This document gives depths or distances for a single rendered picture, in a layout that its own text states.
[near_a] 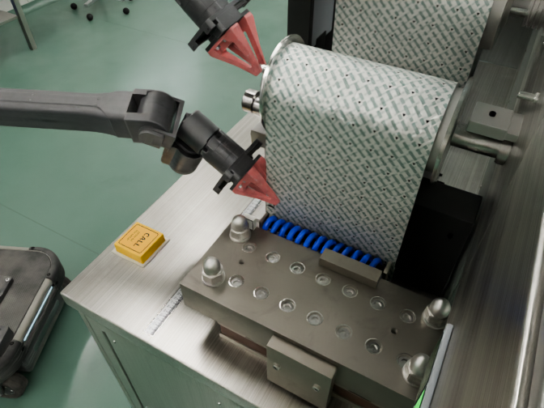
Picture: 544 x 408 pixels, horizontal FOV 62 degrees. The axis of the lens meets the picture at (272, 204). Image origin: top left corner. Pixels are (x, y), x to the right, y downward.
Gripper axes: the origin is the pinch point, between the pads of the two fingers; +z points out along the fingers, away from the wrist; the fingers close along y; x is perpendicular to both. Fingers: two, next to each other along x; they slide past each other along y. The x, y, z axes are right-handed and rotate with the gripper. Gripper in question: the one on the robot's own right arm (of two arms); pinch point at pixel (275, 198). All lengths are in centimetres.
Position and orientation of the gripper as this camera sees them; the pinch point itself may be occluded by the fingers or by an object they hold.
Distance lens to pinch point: 76.9
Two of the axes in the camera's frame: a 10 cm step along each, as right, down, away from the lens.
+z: 7.6, 6.5, 0.6
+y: -4.9, 6.2, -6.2
